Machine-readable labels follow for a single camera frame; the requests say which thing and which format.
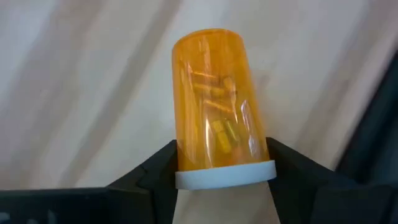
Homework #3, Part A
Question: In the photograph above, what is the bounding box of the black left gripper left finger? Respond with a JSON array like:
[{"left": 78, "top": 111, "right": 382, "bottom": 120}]
[{"left": 0, "top": 139, "right": 180, "bottom": 224}]

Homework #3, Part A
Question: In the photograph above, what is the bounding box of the large orange pill bottle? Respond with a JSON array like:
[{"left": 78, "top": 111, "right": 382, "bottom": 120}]
[{"left": 171, "top": 27, "right": 277, "bottom": 191}]

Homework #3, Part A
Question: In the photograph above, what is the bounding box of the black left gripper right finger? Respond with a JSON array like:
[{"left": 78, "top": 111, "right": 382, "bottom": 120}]
[{"left": 266, "top": 136, "right": 398, "bottom": 224}]

